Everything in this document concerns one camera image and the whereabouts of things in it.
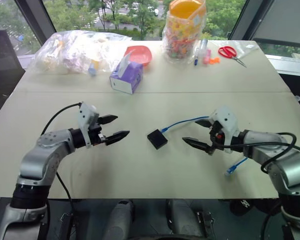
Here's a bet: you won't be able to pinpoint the blue Ethernet cable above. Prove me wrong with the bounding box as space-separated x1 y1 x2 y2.
160 115 249 177

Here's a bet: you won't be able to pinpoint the red plastic bowl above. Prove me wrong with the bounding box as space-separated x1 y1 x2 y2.
124 45 153 68

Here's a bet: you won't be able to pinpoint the clear bag of colourful candies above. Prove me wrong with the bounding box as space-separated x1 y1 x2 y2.
161 0 208 65

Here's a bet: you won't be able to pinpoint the clear plastic tube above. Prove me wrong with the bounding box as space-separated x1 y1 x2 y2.
198 38 209 55

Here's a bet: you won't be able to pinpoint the blue pen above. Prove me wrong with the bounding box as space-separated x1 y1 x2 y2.
193 46 200 67

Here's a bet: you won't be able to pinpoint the clear plastic bag of items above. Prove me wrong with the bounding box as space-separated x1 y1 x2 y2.
34 29 133 76

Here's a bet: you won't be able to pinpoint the red handled scissors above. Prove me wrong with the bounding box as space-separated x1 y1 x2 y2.
217 45 248 69

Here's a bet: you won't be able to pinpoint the dark rounded grey shape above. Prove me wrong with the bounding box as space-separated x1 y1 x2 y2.
101 199 136 240

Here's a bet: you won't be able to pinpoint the purple tissue box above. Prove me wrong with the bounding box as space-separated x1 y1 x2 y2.
109 51 144 96

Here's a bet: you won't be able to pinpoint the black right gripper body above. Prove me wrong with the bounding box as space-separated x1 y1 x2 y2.
206 120 226 156

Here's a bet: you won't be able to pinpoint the flat clear plastic sleeve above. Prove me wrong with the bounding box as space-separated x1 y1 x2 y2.
209 39 260 61

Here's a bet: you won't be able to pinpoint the black shoe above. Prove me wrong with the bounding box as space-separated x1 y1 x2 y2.
229 198 282 217

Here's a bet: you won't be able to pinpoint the small black box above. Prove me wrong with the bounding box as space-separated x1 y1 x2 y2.
146 128 169 150

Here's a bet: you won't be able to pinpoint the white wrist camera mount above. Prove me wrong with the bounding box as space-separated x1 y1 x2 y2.
208 105 240 154
77 101 100 149

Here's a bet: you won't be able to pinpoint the small blue bottle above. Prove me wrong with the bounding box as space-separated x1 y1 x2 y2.
88 62 98 77

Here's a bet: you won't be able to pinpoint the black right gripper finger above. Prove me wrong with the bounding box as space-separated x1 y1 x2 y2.
181 136 214 154
194 119 213 129

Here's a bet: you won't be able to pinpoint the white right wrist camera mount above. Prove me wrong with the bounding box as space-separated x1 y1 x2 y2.
208 105 240 154

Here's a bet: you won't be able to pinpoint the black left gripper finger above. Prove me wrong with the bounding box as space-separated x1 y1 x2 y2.
97 114 119 126
103 130 131 146

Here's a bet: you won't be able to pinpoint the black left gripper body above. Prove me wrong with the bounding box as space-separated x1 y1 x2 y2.
88 117 109 147

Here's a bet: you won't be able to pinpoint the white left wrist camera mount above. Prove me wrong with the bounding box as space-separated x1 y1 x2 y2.
77 101 100 149

